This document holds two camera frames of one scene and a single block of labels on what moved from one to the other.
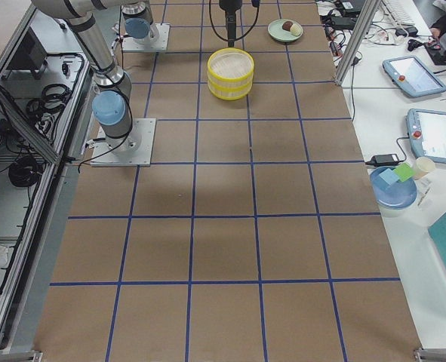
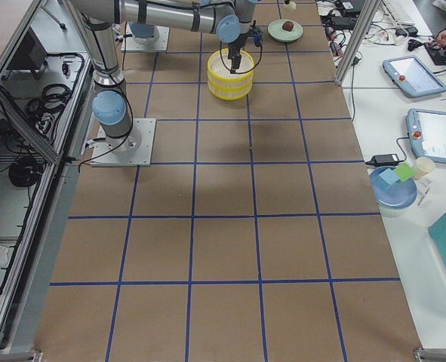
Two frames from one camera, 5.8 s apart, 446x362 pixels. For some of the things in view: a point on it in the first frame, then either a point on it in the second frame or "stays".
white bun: (295, 29) → (291, 5)
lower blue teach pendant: (435, 135) stays
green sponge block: (404, 172) stays
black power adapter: (383, 160) stays
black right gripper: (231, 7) → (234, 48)
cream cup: (422, 166) stays
